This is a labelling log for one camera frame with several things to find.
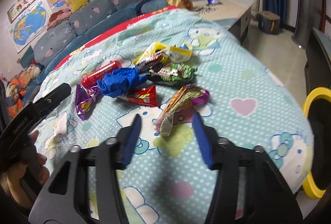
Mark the red snickers candy wrapper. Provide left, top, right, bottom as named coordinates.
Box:
left=117, top=85, right=158, bottom=107

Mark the purple gold snack wrapper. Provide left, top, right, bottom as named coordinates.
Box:
left=154, top=84, right=210, bottom=136

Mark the blue plastic bag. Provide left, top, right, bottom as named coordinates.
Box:
left=97, top=67, right=148, bottom=98

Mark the purple foil snack wrapper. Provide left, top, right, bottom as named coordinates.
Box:
left=75, top=84, right=100, bottom=120

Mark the red cylindrical candy tube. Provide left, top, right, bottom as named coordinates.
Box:
left=81, top=60, right=122, bottom=89

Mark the yellow rimmed black trash bin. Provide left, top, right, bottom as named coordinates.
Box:
left=302, top=87, right=330, bottom=199

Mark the person's left hand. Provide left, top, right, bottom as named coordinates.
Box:
left=1, top=128, right=49, bottom=216

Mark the pile of clothes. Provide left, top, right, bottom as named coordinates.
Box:
left=5, top=64, right=44, bottom=119

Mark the green snack wrapper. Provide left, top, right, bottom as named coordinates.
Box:
left=148, top=63, right=198, bottom=86

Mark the hello kitty patterned blanket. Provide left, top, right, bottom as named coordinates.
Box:
left=36, top=9, right=314, bottom=223

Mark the yellow white snack wrapper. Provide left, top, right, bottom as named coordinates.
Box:
left=133, top=42, right=192, bottom=73

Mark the world map poster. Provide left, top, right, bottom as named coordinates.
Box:
left=10, top=0, right=50, bottom=53

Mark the calligraphy scroll left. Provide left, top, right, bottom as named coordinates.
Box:
left=7, top=0, right=36, bottom=23

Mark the blue grey sofa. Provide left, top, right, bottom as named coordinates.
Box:
left=15, top=0, right=209, bottom=111

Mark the coffee table with drawer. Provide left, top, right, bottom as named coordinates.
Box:
left=192, top=0, right=255, bottom=44

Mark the dark blue storage stool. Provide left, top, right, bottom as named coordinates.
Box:
left=258, top=11, right=281, bottom=35

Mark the blue white candy wrapper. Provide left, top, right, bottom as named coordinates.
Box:
left=207, top=0, right=220, bottom=6

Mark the tv cabinet with tablecloth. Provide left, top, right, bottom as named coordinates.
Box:
left=304, top=27, right=331, bottom=95

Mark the grey tower air conditioner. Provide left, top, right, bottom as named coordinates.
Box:
left=292, top=0, right=323, bottom=50

